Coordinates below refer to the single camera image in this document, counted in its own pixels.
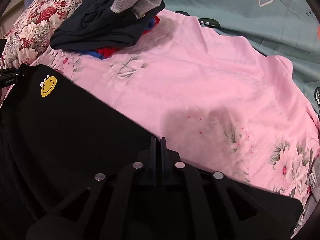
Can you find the pink floral bed sheet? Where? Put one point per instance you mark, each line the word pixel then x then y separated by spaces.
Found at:
pixel 241 109

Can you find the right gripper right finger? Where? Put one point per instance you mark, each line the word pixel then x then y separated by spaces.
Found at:
pixel 212 206

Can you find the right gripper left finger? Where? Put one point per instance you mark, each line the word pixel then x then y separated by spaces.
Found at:
pixel 112 206

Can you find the teal heart print sheet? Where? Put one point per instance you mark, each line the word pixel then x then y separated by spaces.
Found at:
pixel 273 27

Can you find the red white floral pillow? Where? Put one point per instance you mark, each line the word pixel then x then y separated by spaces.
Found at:
pixel 30 36

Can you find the black pants with smiley patch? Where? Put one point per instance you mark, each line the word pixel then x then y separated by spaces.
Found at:
pixel 56 137

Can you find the folded dark navy garment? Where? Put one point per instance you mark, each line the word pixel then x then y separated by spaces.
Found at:
pixel 94 25

